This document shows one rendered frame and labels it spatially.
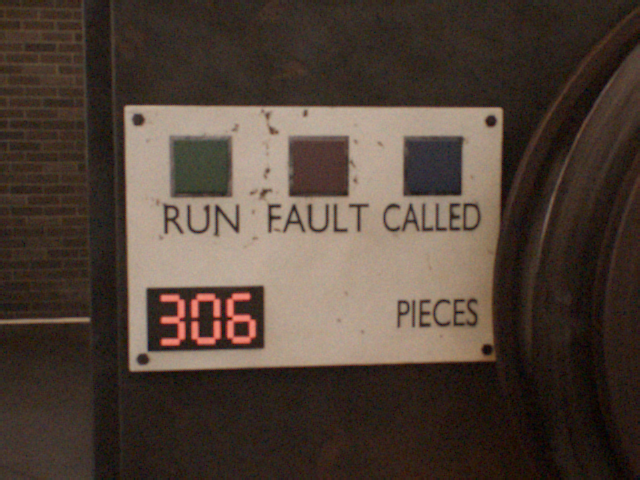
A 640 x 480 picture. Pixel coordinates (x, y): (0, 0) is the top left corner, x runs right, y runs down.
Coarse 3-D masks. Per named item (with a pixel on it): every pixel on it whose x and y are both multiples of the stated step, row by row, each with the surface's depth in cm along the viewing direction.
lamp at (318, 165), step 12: (300, 144) 62; (312, 144) 62; (324, 144) 62; (336, 144) 62; (300, 156) 62; (312, 156) 62; (324, 156) 62; (336, 156) 62; (300, 168) 62; (312, 168) 62; (324, 168) 62; (336, 168) 62; (300, 180) 62; (312, 180) 62; (324, 180) 62; (336, 180) 62
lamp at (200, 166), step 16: (176, 144) 61; (192, 144) 61; (208, 144) 61; (224, 144) 61; (176, 160) 61; (192, 160) 61; (208, 160) 61; (224, 160) 61; (176, 176) 61; (192, 176) 61; (208, 176) 61; (224, 176) 62; (176, 192) 61; (192, 192) 61; (208, 192) 62; (224, 192) 62
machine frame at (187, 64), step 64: (128, 0) 62; (192, 0) 63; (256, 0) 63; (320, 0) 64; (384, 0) 64; (448, 0) 65; (512, 0) 65; (576, 0) 66; (128, 64) 62; (192, 64) 63; (256, 64) 64; (320, 64) 64; (384, 64) 65; (448, 64) 65; (512, 64) 66; (576, 64) 66; (512, 128) 66; (128, 320) 64; (128, 384) 65; (192, 384) 65; (256, 384) 66; (320, 384) 66; (384, 384) 67; (448, 384) 67; (128, 448) 65; (192, 448) 66; (256, 448) 66; (320, 448) 67; (384, 448) 67; (448, 448) 68; (512, 448) 69
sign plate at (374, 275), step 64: (128, 128) 61; (192, 128) 61; (256, 128) 62; (320, 128) 63; (384, 128) 63; (448, 128) 64; (128, 192) 61; (256, 192) 62; (320, 192) 63; (384, 192) 63; (448, 192) 64; (128, 256) 62; (192, 256) 62; (256, 256) 63; (320, 256) 63; (384, 256) 64; (448, 256) 64; (192, 320) 62; (256, 320) 63; (320, 320) 64; (384, 320) 64; (448, 320) 65
